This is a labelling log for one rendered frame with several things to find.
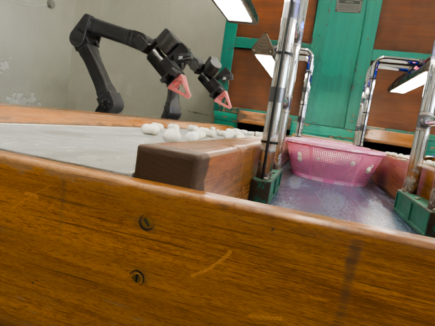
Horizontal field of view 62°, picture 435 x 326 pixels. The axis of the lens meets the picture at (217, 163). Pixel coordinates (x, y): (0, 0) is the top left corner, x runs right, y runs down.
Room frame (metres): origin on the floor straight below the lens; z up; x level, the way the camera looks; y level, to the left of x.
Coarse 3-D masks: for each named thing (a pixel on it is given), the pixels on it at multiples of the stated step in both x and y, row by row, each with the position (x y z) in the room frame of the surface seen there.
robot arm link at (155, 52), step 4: (156, 48) 1.28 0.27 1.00; (160, 48) 1.27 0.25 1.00; (152, 52) 1.27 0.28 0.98; (156, 52) 1.27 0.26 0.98; (160, 52) 1.28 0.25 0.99; (164, 52) 1.27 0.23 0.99; (148, 56) 1.28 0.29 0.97; (152, 56) 1.27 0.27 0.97; (156, 56) 1.27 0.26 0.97; (160, 56) 1.27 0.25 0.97; (164, 56) 1.28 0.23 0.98; (148, 60) 1.29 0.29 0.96; (152, 60) 1.27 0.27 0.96; (156, 60) 1.26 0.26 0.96; (160, 60) 1.26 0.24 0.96; (152, 64) 1.28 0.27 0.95; (156, 64) 1.27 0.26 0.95
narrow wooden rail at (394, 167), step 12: (384, 156) 0.99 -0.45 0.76; (396, 156) 0.98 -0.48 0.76; (384, 168) 0.96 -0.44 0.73; (396, 168) 0.83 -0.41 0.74; (432, 168) 0.60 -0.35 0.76; (372, 180) 1.09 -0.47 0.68; (384, 180) 0.93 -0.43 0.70; (396, 180) 0.80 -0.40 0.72; (420, 180) 0.64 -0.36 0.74; (432, 180) 0.57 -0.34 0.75; (396, 192) 0.78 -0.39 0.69; (420, 192) 0.62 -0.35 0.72
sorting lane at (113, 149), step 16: (0, 128) 0.46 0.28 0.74; (16, 128) 0.49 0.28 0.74; (32, 128) 0.52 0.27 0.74; (48, 128) 0.56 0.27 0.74; (64, 128) 0.60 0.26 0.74; (80, 128) 0.65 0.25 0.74; (96, 128) 0.71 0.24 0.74; (112, 128) 0.77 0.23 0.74; (128, 128) 0.86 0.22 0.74; (0, 144) 0.33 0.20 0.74; (16, 144) 0.35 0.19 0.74; (32, 144) 0.36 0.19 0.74; (48, 144) 0.38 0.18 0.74; (64, 144) 0.40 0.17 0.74; (80, 144) 0.42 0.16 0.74; (96, 144) 0.44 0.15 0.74; (112, 144) 0.47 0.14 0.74; (128, 144) 0.50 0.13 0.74; (64, 160) 0.30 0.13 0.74; (80, 160) 0.31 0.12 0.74; (96, 160) 0.32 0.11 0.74; (112, 160) 0.33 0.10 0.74; (128, 160) 0.35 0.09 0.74; (128, 176) 0.28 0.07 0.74
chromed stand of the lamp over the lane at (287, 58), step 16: (288, 0) 0.54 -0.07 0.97; (304, 0) 0.68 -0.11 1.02; (288, 16) 0.53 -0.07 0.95; (304, 16) 0.68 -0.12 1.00; (288, 32) 0.53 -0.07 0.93; (288, 48) 0.54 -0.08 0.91; (288, 64) 0.54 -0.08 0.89; (272, 80) 0.54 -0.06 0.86; (288, 80) 0.68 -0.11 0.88; (272, 96) 0.54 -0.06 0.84; (288, 96) 0.68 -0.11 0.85; (272, 112) 0.53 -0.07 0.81; (288, 112) 0.68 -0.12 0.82; (272, 128) 0.53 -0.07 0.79; (272, 144) 0.54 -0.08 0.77; (272, 160) 0.54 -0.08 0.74; (256, 176) 0.54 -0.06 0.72; (272, 176) 0.58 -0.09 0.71; (256, 192) 0.52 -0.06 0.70; (272, 192) 0.59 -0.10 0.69
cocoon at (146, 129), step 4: (144, 124) 0.74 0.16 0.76; (148, 124) 0.75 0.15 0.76; (144, 128) 0.74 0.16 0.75; (148, 128) 0.74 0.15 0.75; (152, 128) 0.74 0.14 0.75; (156, 128) 0.74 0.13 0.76; (144, 132) 0.74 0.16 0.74; (148, 132) 0.74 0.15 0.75; (152, 132) 0.74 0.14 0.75; (156, 132) 0.74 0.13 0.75
